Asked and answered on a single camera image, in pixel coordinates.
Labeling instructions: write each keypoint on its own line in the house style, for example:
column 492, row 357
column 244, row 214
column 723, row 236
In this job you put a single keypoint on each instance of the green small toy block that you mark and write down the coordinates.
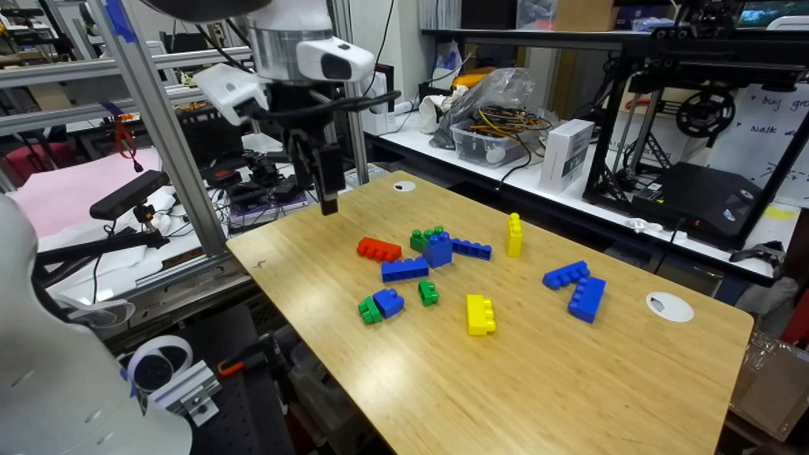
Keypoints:
column 428, row 291
column 370, row 311

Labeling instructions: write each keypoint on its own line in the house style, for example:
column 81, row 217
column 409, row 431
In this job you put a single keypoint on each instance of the red long toy block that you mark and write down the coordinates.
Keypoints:
column 377, row 249

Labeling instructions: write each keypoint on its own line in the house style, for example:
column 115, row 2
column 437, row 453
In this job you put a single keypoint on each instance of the white cardboard box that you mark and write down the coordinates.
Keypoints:
column 566, row 152

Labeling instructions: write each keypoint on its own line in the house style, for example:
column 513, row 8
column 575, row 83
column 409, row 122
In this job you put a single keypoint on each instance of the yellow wide toy block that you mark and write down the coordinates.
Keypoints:
column 480, row 314

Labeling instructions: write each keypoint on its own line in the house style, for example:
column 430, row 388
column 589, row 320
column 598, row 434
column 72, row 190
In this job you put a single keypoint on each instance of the blue long toy block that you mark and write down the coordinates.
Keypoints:
column 471, row 249
column 565, row 273
column 406, row 268

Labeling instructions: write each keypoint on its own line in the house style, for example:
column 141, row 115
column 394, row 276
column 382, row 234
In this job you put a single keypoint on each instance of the black filament spool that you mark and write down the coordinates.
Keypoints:
column 706, row 113

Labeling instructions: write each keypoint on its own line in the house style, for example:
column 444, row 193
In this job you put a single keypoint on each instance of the black camera on stand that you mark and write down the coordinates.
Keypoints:
column 127, row 193

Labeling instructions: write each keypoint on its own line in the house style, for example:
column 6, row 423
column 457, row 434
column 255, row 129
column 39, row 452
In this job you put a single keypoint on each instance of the blue square toy block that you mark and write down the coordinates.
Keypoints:
column 437, row 251

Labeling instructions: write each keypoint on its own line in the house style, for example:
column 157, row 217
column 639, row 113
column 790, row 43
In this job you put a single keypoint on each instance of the white round table grommet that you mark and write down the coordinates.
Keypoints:
column 671, row 308
column 406, row 186

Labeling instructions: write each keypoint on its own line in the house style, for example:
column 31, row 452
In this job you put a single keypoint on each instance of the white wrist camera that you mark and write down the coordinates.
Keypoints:
column 229, row 90

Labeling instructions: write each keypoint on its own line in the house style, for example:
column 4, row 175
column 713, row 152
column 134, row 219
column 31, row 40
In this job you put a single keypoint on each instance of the black electronics box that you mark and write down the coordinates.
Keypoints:
column 210, row 134

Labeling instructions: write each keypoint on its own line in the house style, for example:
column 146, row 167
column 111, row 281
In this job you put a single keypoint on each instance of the aluminium profile post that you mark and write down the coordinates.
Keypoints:
column 189, row 204

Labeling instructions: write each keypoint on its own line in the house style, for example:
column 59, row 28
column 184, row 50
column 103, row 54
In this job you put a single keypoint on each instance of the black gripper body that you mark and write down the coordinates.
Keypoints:
column 312, row 109

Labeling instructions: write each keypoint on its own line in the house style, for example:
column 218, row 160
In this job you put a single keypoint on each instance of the blue small toy block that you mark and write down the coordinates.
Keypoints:
column 387, row 303

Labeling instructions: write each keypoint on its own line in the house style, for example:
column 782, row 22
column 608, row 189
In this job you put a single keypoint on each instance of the brown cardboard box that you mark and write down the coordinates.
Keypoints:
column 772, row 394

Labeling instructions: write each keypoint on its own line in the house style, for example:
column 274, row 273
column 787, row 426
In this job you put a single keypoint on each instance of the blue wide toy block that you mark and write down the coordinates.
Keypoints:
column 586, row 300

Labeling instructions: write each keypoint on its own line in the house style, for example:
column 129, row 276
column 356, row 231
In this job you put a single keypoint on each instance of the aluminium bracket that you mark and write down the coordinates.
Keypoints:
column 192, row 396

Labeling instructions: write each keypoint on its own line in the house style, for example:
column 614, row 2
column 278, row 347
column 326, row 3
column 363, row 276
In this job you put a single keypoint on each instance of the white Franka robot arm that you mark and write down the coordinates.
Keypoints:
column 52, row 381

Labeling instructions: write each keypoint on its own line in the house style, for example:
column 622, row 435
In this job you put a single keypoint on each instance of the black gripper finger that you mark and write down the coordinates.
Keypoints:
column 328, row 180
column 304, row 160

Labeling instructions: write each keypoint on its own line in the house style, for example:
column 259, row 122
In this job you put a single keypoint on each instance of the whiteboard with handwriting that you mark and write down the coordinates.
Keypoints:
column 758, row 140

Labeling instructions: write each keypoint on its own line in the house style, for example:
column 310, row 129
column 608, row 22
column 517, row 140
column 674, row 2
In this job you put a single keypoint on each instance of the pink foam sheet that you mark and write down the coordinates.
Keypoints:
column 76, row 190

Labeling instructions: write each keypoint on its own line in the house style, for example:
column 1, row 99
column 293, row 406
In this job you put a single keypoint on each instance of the yellow tall toy block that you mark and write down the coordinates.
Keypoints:
column 513, row 236

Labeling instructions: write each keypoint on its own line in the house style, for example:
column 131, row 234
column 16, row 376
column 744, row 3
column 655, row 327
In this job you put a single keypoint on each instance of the grey metal shelf rack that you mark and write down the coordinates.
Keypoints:
column 52, row 74

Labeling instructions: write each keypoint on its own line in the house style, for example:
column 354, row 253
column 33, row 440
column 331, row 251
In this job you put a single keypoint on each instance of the clear plastic storage bin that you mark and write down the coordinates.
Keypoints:
column 489, row 145

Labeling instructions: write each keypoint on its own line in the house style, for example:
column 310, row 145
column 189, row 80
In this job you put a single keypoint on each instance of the black frame 3D printer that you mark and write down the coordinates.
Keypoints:
column 704, row 198

